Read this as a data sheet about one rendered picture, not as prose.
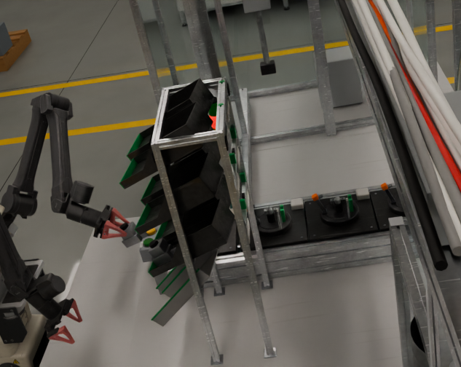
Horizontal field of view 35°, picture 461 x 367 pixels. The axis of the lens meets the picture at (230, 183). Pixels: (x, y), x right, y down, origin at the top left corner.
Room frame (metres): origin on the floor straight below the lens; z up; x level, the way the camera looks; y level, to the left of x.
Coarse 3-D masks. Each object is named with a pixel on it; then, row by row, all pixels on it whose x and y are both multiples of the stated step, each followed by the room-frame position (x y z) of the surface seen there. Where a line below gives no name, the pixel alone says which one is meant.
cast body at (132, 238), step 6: (132, 222) 2.00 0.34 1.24; (120, 228) 1.98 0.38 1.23; (126, 228) 1.98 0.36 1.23; (132, 228) 1.97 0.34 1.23; (132, 234) 1.96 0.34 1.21; (138, 234) 1.97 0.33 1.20; (144, 234) 1.96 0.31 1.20; (126, 240) 1.97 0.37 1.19; (132, 240) 1.96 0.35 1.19; (138, 240) 1.95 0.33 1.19; (126, 246) 1.97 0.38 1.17
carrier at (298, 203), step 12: (288, 204) 2.29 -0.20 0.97; (300, 204) 2.24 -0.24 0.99; (264, 216) 2.21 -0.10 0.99; (276, 216) 2.20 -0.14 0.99; (288, 216) 2.18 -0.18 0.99; (300, 216) 2.19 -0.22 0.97; (264, 228) 2.14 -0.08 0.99; (276, 228) 2.13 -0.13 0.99; (288, 228) 2.13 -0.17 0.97; (300, 228) 2.12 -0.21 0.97; (252, 240) 2.11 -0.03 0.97; (264, 240) 2.10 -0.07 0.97; (276, 240) 2.08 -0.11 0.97; (288, 240) 2.06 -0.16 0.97; (300, 240) 2.05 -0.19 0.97
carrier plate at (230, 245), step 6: (234, 222) 2.25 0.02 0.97; (234, 228) 2.21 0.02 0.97; (234, 234) 2.17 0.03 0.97; (228, 240) 2.14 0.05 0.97; (234, 240) 2.14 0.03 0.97; (222, 246) 2.12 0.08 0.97; (228, 246) 2.11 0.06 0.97; (234, 246) 2.10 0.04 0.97; (222, 252) 2.08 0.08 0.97; (228, 252) 2.08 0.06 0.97; (234, 252) 2.08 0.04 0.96
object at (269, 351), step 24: (168, 96) 1.98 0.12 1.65; (216, 120) 1.73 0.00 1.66; (240, 168) 1.98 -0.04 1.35; (168, 192) 1.68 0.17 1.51; (240, 216) 1.65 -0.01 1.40; (240, 240) 1.65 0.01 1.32; (192, 264) 1.68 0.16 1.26; (264, 264) 1.97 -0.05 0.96; (192, 288) 1.68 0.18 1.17; (216, 288) 2.00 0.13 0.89; (264, 288) 1.97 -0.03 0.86; (264, 312) 1.67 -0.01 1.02; (264, 336) 1.65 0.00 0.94; (216, 360) 1.68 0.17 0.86
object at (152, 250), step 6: (156, 240) 1.81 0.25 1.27; (162, 240) 1.81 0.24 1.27; (150, 246) 1.80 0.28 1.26; (156, 246) 1.79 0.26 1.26; (162, 246) 1.79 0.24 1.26; (168, 246) 1.81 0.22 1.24; (150, 252) 1.79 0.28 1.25; (156, 252) 1.78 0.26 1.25; (162, 252) 1.78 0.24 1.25; (168, 252) 1.78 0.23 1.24; (174, 252) 1.79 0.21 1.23; (156, 258) 1.79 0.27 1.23; (162, 258) 1.78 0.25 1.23; (168, 258) 1.77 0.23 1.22; (156, 264) 1.79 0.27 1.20
